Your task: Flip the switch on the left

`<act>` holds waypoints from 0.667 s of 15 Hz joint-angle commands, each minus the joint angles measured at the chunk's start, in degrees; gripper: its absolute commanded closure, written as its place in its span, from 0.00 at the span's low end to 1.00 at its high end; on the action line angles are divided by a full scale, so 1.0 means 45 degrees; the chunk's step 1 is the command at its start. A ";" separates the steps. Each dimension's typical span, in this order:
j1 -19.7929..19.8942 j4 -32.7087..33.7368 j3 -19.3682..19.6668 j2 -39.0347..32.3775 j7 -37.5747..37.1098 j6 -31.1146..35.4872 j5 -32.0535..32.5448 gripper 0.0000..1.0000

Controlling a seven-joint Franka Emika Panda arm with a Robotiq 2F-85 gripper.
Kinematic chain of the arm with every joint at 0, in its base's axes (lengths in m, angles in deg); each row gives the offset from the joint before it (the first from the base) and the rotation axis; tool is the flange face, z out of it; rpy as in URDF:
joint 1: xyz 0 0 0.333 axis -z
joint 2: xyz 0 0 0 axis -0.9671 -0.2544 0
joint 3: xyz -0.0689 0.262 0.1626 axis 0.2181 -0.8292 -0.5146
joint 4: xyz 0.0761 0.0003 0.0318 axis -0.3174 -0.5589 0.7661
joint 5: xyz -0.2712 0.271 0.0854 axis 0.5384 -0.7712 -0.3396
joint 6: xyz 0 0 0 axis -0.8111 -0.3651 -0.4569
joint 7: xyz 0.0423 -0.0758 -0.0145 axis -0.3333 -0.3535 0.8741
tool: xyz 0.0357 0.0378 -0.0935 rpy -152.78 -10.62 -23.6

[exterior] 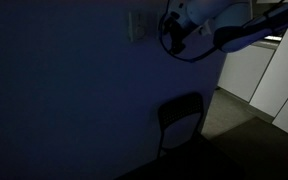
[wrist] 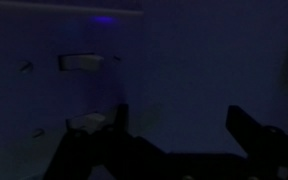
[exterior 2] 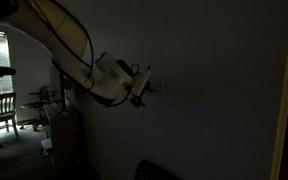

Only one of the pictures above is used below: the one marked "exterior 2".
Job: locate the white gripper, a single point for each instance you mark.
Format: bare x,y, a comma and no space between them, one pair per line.
140,81

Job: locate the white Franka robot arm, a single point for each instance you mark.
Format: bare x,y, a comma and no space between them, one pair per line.
70,60

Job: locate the black perforated chair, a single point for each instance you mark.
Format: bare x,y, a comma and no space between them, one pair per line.
150,171

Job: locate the brown wooden cabinet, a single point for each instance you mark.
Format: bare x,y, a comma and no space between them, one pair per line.
65,140

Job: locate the dark office chair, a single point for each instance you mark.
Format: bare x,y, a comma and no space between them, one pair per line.
41,101

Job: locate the white paper sheet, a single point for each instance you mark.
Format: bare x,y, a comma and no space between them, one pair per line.
46,146

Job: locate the wooden slat-back chair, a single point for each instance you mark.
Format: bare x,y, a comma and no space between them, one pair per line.
0,110

